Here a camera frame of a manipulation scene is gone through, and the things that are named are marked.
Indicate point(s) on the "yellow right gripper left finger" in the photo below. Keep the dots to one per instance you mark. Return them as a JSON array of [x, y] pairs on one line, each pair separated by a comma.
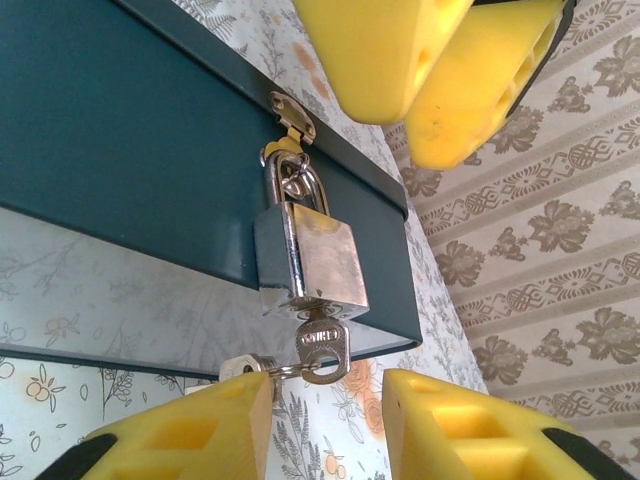
[[200, 440]]

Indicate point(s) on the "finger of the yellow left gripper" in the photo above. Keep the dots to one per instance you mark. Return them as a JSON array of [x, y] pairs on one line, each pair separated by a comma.
[[480, 90], [375, 50]]

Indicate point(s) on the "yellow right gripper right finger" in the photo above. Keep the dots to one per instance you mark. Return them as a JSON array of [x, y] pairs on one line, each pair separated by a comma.
[[475, 440]]

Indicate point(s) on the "plain silver spare key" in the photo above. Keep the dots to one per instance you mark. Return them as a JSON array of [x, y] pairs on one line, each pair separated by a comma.
[[240, 367]]

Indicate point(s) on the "silver padlock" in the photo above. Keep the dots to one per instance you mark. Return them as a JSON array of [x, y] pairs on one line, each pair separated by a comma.
[[325, 260]]

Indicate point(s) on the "brass box hasp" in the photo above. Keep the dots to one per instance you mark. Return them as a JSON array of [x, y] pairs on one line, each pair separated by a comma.
[[295, 115]]

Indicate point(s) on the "teal starry night tin box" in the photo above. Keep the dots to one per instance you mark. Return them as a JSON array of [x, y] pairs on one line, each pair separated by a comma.
[[125, 125]]

